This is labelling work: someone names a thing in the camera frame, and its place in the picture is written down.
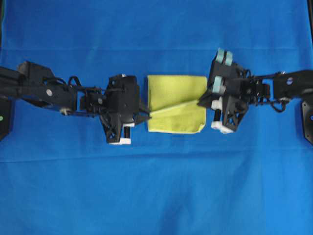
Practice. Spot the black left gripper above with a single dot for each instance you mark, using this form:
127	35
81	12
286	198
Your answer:
122	111

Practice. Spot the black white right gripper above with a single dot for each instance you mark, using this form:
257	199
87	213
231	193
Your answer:
229	107

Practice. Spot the yellow-green towel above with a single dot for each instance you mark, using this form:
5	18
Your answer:
173	103

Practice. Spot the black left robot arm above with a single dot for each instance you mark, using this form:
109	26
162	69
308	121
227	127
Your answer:
37	85

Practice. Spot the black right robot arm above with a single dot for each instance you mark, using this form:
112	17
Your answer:
276	90

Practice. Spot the blue table cloth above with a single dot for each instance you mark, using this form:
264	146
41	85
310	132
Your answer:
58	176

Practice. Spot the teal white wrist camera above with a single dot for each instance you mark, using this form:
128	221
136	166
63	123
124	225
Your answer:
220	69

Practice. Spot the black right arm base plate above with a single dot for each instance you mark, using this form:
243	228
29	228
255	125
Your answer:
307	118

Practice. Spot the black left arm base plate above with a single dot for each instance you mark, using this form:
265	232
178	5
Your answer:
6	116

